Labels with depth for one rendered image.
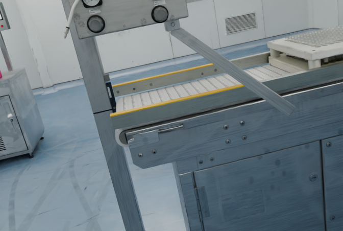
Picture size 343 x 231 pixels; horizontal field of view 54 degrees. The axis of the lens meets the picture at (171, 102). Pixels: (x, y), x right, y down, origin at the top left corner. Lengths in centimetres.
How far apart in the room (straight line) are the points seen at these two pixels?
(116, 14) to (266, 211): 66
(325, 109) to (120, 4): 54
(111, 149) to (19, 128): 221
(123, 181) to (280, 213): 49
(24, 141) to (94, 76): 232
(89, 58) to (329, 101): 65
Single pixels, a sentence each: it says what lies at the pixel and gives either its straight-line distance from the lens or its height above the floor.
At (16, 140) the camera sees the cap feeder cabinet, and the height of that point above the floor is 21.
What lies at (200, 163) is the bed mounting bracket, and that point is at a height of 76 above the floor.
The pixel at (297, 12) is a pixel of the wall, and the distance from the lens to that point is 660.
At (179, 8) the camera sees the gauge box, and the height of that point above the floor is 114.
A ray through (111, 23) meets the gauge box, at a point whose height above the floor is 114.
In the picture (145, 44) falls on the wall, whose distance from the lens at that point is 583.
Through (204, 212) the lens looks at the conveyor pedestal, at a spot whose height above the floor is 62.
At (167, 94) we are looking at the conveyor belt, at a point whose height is 91.
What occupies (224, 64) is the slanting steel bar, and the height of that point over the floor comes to 102.
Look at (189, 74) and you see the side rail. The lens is 101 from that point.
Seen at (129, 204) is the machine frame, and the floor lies 54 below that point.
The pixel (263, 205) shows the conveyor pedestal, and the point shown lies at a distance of 99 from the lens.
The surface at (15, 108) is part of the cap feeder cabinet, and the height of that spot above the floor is 49.
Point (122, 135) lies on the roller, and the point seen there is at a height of 90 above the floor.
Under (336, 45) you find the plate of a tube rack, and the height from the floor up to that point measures 99.
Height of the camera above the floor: 118
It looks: 18 degrees down
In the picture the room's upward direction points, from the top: 11 degrees counter-clockwise
